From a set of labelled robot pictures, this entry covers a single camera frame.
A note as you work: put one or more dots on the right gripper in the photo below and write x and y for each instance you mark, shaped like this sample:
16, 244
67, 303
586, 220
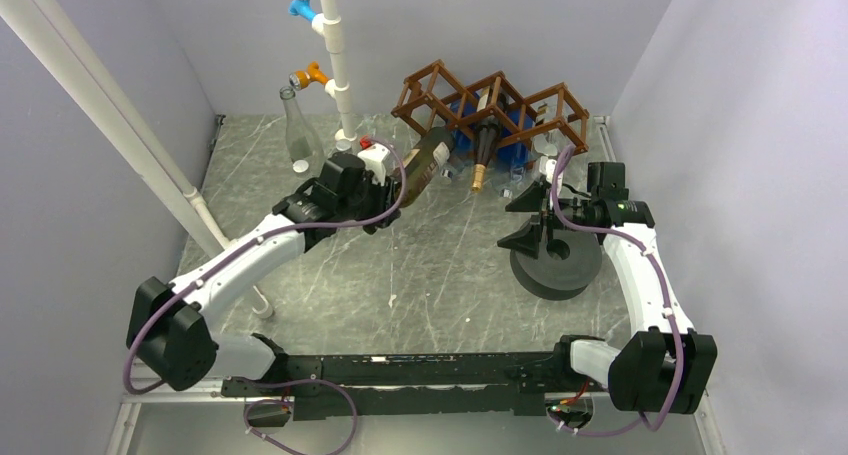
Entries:
526, 239

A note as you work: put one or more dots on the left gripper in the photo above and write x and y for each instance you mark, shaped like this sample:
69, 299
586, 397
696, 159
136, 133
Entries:
385, 196

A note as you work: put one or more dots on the large clear bottle white stopper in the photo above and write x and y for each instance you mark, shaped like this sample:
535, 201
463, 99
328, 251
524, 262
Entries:
344, 147

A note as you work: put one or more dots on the green bottle grey cap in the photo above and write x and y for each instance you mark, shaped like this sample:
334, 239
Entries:
425, 160

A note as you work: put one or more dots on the clear bottle dark label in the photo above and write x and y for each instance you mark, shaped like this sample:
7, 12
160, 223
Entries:
301, 139

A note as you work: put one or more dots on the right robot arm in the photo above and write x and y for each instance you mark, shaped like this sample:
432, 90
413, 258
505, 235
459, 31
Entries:
666, 364

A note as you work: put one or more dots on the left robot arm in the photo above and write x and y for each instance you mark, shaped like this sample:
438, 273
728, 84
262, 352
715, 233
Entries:
169, 337

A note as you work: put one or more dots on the brown bottle gold foil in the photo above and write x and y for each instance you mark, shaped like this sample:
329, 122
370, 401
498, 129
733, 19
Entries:
487, 134

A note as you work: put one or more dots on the brown wooden wine rack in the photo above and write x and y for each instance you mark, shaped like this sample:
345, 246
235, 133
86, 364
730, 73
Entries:
434, 93

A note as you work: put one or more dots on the dark grey foam spool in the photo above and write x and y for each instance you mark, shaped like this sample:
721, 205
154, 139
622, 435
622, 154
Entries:
568, 261

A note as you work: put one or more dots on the small silver cap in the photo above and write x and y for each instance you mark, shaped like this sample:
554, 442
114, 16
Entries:
301, 167

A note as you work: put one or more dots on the orange tap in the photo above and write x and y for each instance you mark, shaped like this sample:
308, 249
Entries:
301, 79

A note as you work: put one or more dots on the white pvc pipe stand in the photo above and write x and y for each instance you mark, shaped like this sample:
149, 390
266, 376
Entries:
328, 24

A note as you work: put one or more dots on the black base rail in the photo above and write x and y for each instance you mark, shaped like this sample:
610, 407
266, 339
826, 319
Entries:
320, 386

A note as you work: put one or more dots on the white diagonal frame pipe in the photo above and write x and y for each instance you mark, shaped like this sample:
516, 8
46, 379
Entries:
51, 36

